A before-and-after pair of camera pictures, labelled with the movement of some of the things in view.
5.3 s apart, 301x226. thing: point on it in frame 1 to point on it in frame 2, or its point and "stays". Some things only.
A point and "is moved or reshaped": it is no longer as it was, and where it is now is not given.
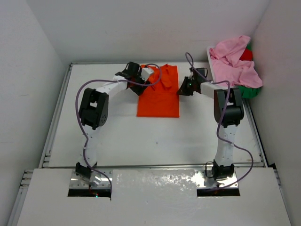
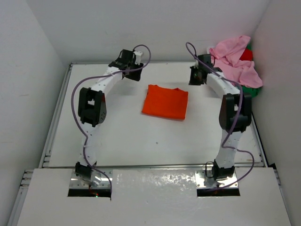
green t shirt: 247,92 stays
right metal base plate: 204,179 stays
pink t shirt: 225,56 stays
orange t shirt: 160,98 is moved or reshaped
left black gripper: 139,90 to 137,76
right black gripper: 183,90 to 192,81
